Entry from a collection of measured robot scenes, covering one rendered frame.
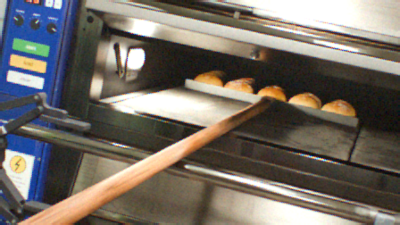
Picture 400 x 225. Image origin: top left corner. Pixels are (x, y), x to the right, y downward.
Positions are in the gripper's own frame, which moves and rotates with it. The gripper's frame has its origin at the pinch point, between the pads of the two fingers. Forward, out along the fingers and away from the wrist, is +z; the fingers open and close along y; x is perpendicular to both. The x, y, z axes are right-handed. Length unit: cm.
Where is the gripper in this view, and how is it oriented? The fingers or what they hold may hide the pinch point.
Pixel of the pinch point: (71, 170)
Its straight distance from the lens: 124.2
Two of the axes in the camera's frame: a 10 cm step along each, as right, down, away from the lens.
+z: 9.5, 2.3, -2.0
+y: -2.1, 9.7, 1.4
